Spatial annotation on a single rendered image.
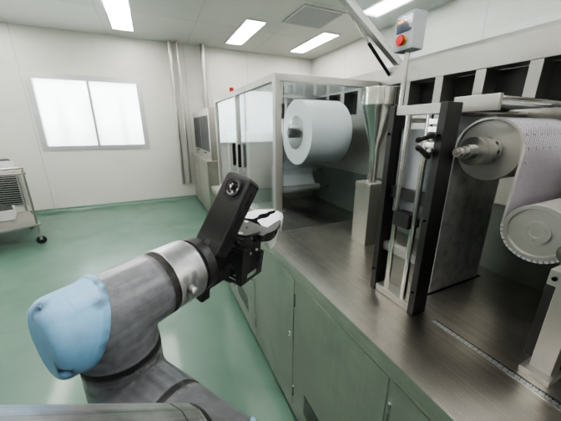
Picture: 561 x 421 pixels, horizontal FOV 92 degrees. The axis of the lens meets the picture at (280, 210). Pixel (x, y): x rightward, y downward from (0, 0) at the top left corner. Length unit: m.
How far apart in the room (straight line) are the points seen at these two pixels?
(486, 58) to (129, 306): 1.20
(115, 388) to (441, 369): 0.61
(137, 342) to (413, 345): 0.61
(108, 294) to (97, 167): 5.48
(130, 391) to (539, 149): 0.84
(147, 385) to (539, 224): 0.74
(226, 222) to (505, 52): 1.05
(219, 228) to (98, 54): 5.48
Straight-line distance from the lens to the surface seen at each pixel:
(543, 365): 0.83
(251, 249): 0.41
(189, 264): 0.33
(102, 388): 0.34
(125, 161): 5.68
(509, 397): 0.75
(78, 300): 0.29
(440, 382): 0.71
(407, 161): 0.80
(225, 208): 0.37
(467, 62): 1.26
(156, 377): 0.33
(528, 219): 0.79
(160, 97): 5.66
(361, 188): 1.18
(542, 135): 0.84
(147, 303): 0.30
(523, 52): 1.18
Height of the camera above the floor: 1.39
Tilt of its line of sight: 17 degrees down
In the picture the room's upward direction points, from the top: straight up
